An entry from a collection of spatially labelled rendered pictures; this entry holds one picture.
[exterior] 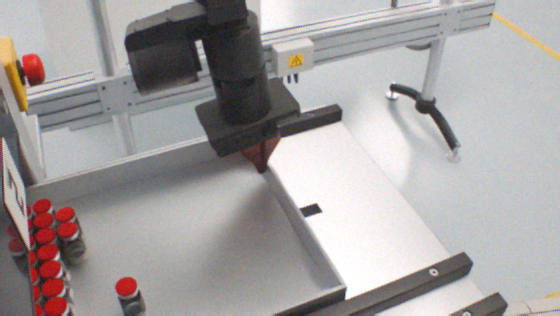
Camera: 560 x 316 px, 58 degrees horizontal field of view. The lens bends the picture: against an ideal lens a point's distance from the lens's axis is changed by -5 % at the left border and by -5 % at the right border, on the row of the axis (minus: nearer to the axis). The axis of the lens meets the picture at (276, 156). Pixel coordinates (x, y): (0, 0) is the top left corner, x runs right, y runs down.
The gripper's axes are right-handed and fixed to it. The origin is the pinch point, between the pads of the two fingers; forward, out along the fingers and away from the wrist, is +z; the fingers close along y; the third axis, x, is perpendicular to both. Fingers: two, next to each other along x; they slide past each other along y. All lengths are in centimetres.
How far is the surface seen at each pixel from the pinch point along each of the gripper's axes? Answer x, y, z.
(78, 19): -143, 22, 41
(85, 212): -2.6, 21.0, -0.7
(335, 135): -4.2, -12.1, 4.3
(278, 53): -80, -31, 42
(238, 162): -3.9, 1.7, 2.1
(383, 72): -130, -97, 106
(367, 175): 4.3, -12.2, 4.3
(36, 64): -16.6, 20.6, -13.4
